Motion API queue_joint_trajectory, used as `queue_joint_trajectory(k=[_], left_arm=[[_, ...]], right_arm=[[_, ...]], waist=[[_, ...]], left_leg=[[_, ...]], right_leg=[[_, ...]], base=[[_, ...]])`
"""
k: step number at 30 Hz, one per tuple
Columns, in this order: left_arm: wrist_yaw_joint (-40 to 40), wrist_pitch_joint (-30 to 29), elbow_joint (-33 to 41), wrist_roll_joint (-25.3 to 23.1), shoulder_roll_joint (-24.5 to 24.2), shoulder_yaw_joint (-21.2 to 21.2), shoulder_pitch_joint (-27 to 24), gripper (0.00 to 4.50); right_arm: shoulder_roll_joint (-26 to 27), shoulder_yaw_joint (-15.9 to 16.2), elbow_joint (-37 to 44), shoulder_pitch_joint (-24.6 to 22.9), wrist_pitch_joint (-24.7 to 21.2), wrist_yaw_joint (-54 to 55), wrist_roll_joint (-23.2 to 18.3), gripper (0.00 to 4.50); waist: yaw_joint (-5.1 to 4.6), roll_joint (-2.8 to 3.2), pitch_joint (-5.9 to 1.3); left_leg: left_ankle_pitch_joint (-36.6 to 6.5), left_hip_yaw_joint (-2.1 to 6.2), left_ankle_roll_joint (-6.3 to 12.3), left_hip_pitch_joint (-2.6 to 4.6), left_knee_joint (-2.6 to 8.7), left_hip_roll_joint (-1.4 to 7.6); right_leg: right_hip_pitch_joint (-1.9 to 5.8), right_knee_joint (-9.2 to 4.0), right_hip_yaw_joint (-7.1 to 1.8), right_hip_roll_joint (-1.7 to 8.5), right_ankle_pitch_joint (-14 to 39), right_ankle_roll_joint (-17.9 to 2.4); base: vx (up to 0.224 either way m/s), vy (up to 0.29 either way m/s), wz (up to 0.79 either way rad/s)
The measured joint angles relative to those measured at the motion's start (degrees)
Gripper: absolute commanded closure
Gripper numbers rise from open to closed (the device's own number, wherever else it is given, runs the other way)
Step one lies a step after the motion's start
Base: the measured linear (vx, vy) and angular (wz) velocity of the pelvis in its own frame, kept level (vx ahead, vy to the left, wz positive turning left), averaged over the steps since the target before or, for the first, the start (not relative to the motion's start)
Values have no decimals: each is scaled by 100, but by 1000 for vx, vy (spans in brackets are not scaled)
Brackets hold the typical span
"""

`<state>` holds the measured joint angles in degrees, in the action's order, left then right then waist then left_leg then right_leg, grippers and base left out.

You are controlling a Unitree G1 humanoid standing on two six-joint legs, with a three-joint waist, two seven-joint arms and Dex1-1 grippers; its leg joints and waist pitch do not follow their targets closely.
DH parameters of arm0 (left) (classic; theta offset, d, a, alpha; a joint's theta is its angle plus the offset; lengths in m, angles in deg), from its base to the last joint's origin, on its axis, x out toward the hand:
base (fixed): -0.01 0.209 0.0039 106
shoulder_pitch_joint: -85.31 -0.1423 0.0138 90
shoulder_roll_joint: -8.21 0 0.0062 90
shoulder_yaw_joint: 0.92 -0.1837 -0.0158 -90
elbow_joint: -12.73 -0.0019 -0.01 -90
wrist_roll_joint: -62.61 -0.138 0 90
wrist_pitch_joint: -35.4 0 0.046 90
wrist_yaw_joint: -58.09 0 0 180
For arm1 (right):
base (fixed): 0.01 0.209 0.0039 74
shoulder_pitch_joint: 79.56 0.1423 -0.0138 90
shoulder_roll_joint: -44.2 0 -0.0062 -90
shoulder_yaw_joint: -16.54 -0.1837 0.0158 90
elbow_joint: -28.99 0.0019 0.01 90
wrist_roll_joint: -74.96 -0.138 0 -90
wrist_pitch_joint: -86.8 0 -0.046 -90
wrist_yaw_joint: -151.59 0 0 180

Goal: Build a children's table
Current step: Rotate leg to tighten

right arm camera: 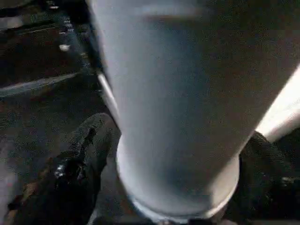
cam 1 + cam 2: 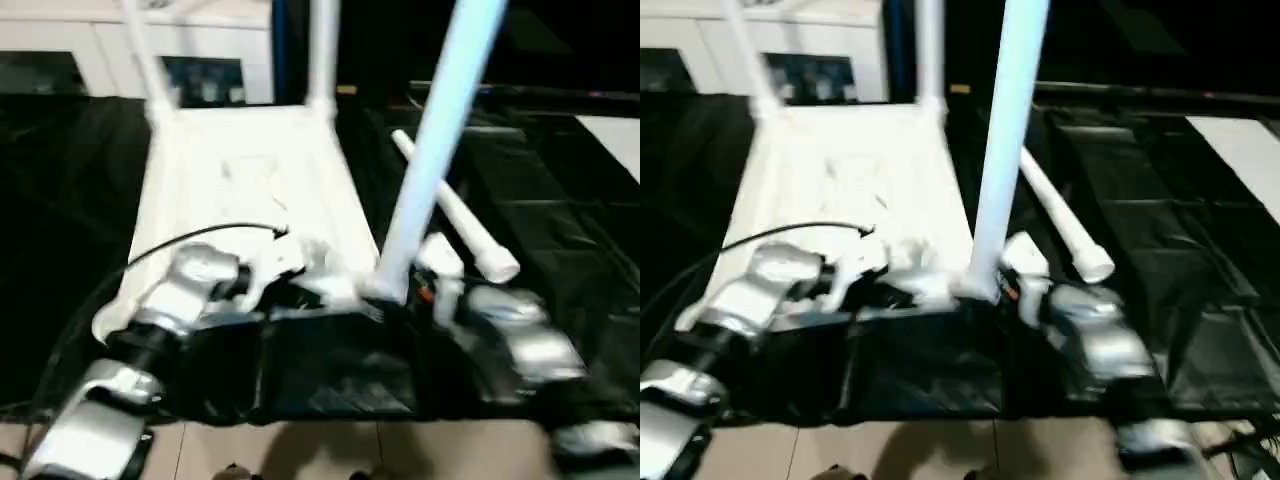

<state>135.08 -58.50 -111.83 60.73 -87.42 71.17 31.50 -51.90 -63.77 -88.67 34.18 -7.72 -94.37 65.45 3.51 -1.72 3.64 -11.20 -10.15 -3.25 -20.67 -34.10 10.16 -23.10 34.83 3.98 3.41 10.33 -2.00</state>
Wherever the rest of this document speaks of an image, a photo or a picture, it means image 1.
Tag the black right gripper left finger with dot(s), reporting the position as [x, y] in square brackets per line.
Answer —
[70, 182]

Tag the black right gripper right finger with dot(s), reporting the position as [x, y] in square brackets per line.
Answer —
[264, 182]

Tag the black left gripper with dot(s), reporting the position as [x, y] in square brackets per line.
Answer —
[75, 35]

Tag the white plastic table leg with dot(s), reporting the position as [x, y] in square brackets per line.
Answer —
[175, 93]

